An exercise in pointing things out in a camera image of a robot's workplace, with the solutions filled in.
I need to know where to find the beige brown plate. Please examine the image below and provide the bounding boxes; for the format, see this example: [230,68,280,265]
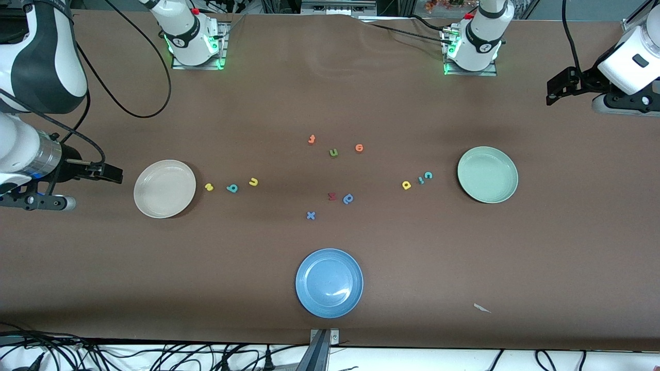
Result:
[134,160,197,219]

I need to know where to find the light green plate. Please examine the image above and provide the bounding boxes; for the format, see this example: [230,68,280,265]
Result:
[457,146,519,204]

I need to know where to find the orange dried flowers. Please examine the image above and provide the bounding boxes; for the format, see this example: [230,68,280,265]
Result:
[424,0,480,13]

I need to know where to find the brown table cover sheet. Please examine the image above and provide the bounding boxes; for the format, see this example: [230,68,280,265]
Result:
[0,8,660,352]

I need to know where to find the blue plate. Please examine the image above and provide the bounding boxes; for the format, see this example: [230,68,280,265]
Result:
[295,248,364,319]

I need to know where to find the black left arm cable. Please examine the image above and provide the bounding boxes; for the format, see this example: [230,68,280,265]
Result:
[561,0,588,73]

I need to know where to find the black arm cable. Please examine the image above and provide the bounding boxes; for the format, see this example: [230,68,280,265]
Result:
[561,0,588,73]
[0,0,172,196]

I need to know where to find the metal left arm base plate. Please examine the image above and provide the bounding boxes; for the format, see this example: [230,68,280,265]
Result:
[443,31,498,77]

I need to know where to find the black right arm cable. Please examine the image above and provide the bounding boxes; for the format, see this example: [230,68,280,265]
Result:
[0,0,172,196]

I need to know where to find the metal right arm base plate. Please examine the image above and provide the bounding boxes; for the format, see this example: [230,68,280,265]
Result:
[171,22,229,71]

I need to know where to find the short black table cable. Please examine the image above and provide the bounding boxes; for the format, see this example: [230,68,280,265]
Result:
[410,14,450,32]

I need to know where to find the long black table cable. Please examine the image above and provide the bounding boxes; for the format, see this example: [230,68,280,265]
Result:
[358,21,448,44]

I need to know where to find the black floor cable tangle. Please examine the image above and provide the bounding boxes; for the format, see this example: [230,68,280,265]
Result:
[0,322,310,371]

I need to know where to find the aluminium frame profile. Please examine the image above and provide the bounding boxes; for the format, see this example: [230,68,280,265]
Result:
[301,0,378,16]

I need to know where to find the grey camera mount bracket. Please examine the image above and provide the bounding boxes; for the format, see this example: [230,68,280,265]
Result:
[296,329,340,371]

